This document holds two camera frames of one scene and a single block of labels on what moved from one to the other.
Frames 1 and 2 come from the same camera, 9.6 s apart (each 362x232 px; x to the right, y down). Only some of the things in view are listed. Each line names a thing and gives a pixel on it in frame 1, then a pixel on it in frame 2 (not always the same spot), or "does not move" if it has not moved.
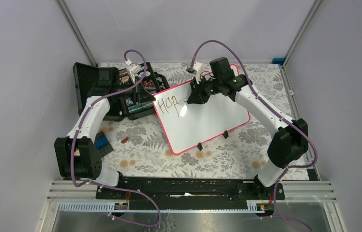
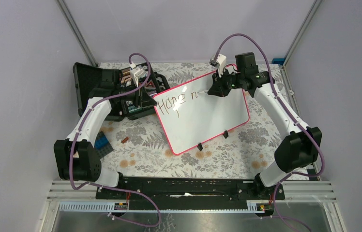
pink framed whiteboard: [187, 125] does not move
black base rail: [192, 193] does not move
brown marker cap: [125, 140] does not move
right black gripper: [197, 96] -> [218, 88]
